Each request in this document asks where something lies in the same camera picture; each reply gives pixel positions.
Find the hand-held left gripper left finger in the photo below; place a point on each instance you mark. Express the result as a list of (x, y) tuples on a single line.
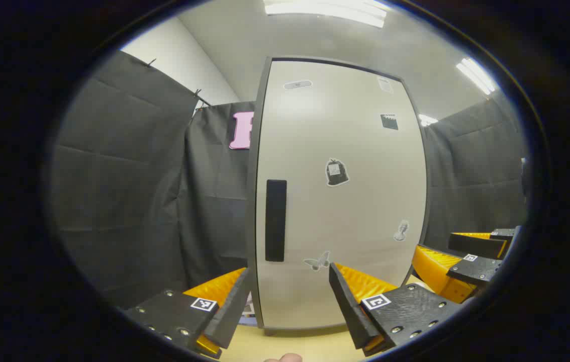
[(232, 311)]

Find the ceiling light panel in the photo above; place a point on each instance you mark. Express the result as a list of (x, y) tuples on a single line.
[(476, 75), (325, 10), (426, 119)]

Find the black backdrop cloth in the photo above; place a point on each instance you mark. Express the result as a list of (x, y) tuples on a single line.
[(124, 176)]

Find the beige cabinet door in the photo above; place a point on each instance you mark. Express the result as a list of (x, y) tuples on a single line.
[(345, 216)]

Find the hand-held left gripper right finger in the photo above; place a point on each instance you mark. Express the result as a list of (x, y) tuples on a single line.
[(350, 311)]

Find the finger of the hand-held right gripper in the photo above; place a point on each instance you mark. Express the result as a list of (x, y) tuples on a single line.
[(473, 269), (476, 246)]

